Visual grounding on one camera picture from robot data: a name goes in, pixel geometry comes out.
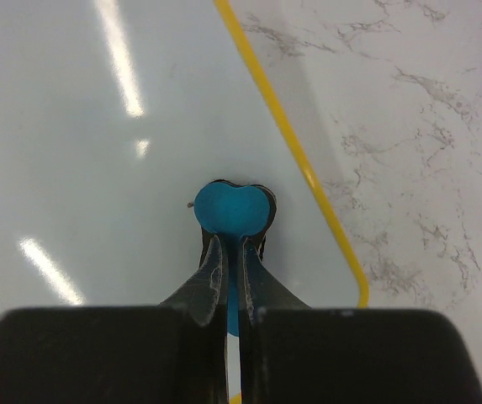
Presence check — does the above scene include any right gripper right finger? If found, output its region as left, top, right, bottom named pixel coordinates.
left=238, top=237, right=310, bottom=327

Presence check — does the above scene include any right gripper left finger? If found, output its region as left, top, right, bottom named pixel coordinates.
left=159, top=233, right=226, bottom=327

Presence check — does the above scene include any blue whiteboard eraser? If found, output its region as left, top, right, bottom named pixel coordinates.
left=193, top=179, right=277, bottom=337

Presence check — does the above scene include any yellow framed whiteboard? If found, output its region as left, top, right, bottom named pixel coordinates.
left=0, top=1, right=368, bottom=403

